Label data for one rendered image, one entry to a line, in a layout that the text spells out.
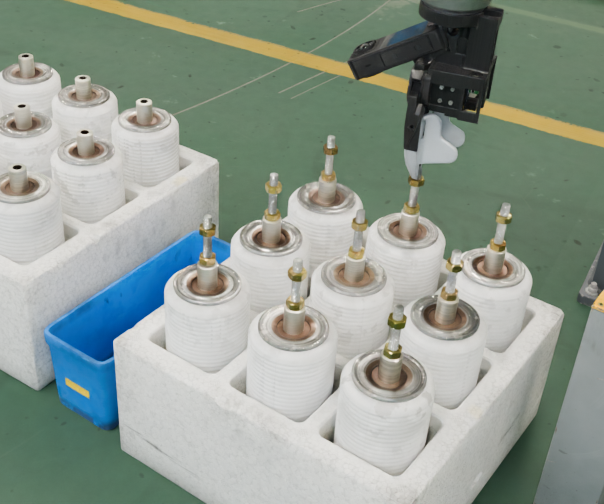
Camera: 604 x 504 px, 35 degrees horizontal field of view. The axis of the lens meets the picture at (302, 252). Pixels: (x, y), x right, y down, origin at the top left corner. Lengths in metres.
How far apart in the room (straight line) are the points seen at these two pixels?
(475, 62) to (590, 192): 0.84
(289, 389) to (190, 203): 0.49
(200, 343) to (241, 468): 0.14
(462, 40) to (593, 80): 1.28
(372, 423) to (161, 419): 0.28
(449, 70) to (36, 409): 0.68
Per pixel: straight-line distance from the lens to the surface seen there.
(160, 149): 1.37
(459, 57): 1.05
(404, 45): 1.05
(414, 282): 1.17
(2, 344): 1.32
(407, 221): 1.16
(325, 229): 1.19
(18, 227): 1.23
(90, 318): 1.28
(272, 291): 1.13
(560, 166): 1.91
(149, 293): 1.35
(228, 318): 1.04
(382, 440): 0.96
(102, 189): 1.30
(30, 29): 2.37
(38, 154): 1.37
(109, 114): 1.45
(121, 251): 1.33
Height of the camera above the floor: 0.90
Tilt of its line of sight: 35 degrees down
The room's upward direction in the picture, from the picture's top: 4 degrees clockwise
